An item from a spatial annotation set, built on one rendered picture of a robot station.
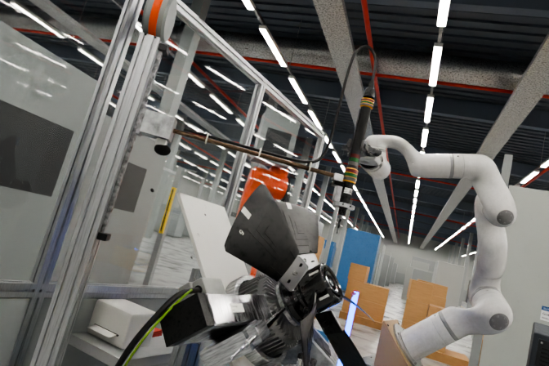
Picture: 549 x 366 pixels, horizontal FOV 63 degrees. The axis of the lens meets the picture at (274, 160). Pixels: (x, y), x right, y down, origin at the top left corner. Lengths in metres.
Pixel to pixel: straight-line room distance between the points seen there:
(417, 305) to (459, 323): 6.95
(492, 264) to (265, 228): 0.95
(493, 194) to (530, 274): 1.47
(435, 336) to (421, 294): 6.93
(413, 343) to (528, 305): 1.31
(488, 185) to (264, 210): 0.86
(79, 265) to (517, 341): 2.50
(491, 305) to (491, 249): 0.20
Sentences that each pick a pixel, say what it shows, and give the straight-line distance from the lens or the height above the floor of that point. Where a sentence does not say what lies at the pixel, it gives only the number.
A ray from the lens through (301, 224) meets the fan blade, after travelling 1.48.
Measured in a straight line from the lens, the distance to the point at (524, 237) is 3.16.
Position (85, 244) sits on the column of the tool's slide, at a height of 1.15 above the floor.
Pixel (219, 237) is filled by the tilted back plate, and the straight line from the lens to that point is 1.48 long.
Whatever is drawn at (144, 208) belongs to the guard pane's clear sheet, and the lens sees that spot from 1.73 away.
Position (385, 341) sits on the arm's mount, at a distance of 1.91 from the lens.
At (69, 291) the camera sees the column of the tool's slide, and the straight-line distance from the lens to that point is 1.41.
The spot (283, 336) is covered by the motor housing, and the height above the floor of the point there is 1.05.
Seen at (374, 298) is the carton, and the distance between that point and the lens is 10.59.
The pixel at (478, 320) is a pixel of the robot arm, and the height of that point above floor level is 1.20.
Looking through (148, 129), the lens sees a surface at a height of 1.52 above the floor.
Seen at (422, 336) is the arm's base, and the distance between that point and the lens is 1.94.
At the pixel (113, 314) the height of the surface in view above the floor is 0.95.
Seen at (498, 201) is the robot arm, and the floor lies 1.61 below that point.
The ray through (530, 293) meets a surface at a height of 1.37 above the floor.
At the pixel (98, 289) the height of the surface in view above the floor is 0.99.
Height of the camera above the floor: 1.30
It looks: 10 degrees up
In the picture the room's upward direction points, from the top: 15 degrees clockwise
